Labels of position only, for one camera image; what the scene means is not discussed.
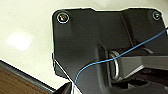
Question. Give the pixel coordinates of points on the dark floor threshold strip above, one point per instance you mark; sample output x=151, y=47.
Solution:
x=26, y=76

